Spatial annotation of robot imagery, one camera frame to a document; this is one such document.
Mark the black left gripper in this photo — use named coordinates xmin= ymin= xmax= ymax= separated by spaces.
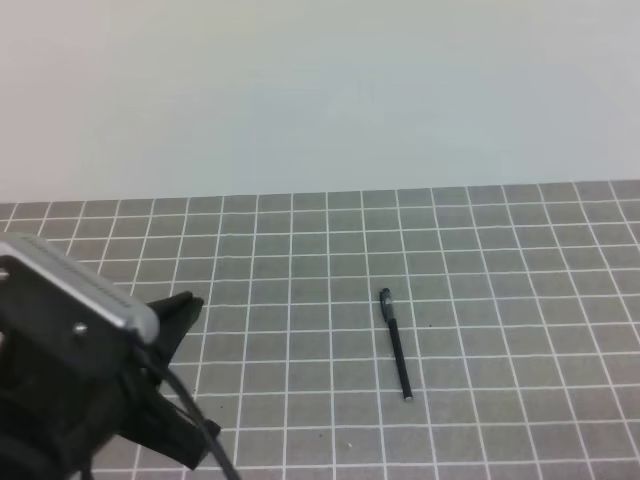
xmin=1 ymin=292 xmax=209 ymax=479

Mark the black pen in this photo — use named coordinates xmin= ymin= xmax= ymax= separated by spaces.
xmin=379 ymin=288 xmax=413 ymax=402

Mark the grey grid tablecloth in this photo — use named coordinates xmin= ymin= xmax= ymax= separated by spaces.
xmin=1 ymin=180 xmax=639 ymax=479

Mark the left camera cable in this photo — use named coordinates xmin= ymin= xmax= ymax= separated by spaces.
xmin=134 ymin=344 xmax=241 ymax=480

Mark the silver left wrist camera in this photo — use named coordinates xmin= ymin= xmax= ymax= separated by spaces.
xmin=1 ymin=233 xmax=159 ymax=378

